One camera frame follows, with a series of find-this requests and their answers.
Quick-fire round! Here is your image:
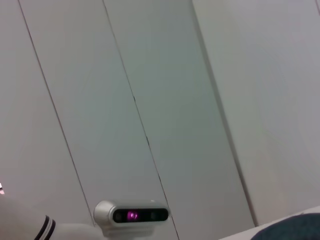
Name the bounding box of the dark teal fabric bag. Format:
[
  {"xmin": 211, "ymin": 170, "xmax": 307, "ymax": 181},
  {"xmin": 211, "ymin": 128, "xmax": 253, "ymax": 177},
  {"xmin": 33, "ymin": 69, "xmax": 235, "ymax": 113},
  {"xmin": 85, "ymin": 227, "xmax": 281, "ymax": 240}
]
[{"xmin": 249, "ymin": 212, "xmax": 320, "ymax": 240}]

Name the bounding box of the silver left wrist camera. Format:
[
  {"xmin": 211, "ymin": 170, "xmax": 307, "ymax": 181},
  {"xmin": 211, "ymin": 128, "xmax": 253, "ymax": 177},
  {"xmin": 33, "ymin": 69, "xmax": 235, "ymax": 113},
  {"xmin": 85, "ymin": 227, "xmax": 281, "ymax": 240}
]
[{"xmin": 93, "ymin": 199, "xmax": 172, "ymax": 238}]

